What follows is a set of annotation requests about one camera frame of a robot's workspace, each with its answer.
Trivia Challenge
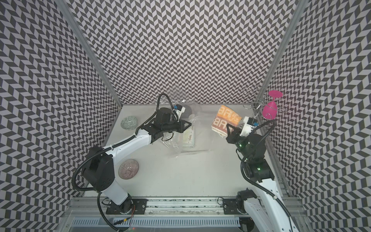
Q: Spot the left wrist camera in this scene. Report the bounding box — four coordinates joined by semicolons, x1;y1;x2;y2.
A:
174;104;186;120

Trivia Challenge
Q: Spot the right black corrugated cable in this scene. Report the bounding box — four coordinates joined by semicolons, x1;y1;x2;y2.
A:
252;119;277;143

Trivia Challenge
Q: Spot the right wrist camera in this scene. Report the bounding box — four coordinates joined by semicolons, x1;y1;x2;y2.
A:
240;117;259;137

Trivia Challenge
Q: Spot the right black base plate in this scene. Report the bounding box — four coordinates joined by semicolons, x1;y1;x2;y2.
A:
222;198;250;217

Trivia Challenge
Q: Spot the grey towel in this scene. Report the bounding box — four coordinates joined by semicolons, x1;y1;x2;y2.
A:
180;104;198;120

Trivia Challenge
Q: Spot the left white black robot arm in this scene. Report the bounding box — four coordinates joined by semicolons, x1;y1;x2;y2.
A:
71;104;192;214

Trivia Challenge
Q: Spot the chrome wire glass rack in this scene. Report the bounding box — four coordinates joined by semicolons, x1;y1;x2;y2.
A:
243;93;288;119

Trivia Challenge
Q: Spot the black corrugated cable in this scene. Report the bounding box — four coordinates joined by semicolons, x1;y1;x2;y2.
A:
156;93;176;119
252;119;277;143

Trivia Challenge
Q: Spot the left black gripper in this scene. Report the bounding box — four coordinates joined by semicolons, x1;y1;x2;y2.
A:
162;118;192;133

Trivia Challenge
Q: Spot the green patterned small bowl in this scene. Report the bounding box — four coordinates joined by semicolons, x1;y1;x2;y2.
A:
120;116;138;130

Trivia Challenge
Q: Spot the left black corrugated cable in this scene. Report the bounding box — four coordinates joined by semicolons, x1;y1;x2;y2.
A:
156;93;176;119

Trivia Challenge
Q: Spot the clear plastic vacuum bag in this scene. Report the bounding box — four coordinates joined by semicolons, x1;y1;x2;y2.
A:
160;100;217;157

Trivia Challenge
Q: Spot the aluminium mounting rail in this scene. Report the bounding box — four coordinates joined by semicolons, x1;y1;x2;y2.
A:
68;196;307;217

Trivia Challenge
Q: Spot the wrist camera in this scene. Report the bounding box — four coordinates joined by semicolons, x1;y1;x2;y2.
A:
240;117;259;137
174;104;186;120

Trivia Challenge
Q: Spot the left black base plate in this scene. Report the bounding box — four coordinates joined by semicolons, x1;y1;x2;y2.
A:
106;198;148;216

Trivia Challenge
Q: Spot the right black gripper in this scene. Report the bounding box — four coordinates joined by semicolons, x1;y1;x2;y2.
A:
225;124;252;161

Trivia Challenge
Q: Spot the pink plastic wine glass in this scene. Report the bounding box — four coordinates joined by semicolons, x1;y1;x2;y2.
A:
262;90;283;120

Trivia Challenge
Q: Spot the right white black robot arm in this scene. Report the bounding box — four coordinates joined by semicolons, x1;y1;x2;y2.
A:
227;119;298;232

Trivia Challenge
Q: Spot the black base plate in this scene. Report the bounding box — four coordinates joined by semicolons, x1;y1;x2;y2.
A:
222;198;250;217
106;198;148;216

